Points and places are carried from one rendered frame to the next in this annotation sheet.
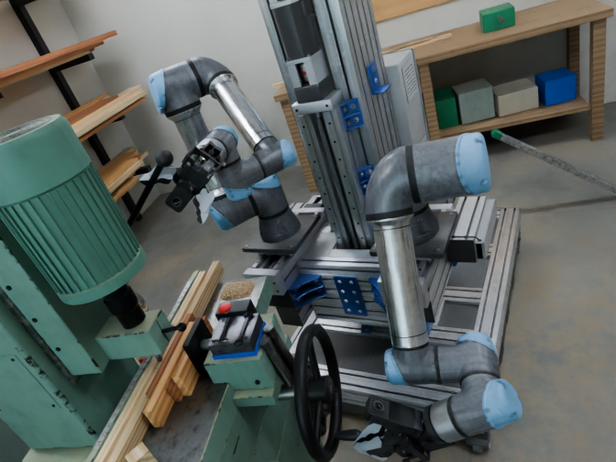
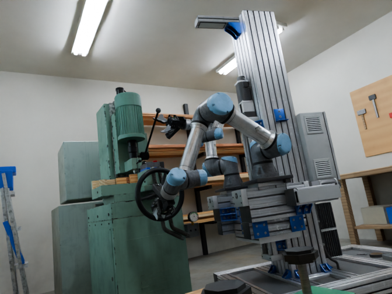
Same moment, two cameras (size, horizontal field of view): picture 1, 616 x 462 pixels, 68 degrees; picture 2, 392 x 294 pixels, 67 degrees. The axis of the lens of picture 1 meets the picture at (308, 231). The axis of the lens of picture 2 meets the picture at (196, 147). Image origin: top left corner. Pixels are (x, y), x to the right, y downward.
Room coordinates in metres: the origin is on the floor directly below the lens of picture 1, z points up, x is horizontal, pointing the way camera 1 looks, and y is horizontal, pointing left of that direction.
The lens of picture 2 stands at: (-0.44, -1.08, 0.71)
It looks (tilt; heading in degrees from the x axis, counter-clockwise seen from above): 11 degrees up; 38
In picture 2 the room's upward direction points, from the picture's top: 8 degrees counter-clockwise
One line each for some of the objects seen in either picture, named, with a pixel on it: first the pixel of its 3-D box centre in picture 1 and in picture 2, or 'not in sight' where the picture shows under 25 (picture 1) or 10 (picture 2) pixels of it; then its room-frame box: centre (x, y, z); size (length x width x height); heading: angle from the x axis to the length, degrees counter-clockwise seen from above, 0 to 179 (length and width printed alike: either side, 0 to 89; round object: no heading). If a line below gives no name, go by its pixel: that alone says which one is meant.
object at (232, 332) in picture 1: (236, 326); (152, 165); (0.79, 0.22, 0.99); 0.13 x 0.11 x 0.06; 161
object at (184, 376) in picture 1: (194, 357); (142, 178); (0.81, 0.34, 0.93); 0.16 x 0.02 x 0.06; 161
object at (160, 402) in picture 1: (177, 369); (136, 181); (0.80, 0.38, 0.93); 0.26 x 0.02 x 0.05; 161
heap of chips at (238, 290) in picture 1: (236, 288); not in sight; (1.06, 0.24, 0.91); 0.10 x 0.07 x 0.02; 71
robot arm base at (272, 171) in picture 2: (411, 217); (263, 170); (1.17, -0.31, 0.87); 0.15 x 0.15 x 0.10
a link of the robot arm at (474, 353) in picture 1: (468, 363); (192, 179); (0.62, -0.22, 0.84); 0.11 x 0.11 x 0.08; 68
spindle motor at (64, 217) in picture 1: (62, 212); (129, 118); (0.82, 0.41, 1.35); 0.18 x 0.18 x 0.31
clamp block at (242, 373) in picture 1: (247, 351); (153, 178); (0.79, 0.22, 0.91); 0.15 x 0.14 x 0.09; 161
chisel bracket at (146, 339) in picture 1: (137, 336); (133, 166); (0.83, 0.43, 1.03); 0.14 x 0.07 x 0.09; 71
